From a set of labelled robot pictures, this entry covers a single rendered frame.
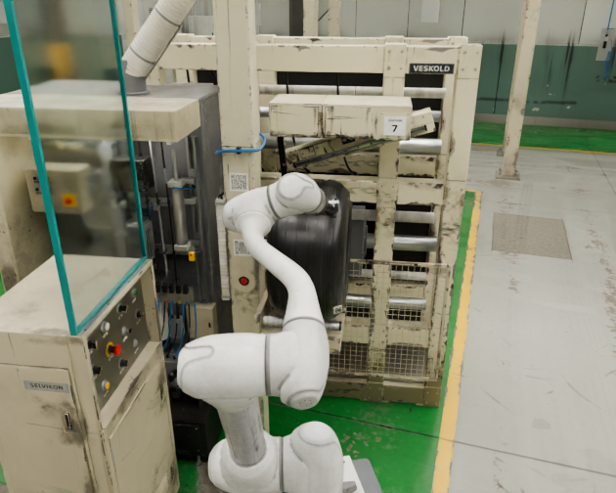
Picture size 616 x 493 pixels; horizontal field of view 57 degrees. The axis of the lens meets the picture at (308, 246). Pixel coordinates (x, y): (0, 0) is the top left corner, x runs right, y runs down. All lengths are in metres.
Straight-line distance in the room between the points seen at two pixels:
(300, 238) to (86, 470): 1.10
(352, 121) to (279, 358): 1.45
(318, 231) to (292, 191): 0.65
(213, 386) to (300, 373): 0.18
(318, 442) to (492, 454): 1.72
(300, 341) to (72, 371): 0.91
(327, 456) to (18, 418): 1.03
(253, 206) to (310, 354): 0.54
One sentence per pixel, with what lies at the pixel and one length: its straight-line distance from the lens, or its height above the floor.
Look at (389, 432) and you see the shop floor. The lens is 3.29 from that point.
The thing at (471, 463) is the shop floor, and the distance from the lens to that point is 3.22.
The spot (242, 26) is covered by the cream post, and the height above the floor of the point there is 2.09.
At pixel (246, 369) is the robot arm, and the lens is 1.18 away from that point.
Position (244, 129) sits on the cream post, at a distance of 2.24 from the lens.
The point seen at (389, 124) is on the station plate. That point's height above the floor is 1.70.
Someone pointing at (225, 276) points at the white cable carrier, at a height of 1.07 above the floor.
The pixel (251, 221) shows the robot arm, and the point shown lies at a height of 1.63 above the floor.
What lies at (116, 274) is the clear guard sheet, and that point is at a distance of 2.05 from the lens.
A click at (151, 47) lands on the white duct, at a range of 2.61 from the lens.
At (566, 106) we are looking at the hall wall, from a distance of 11.50.
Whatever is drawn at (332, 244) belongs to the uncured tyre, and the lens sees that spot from 2.14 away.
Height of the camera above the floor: 2.20
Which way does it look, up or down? 24 degrees down
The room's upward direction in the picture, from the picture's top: straight up
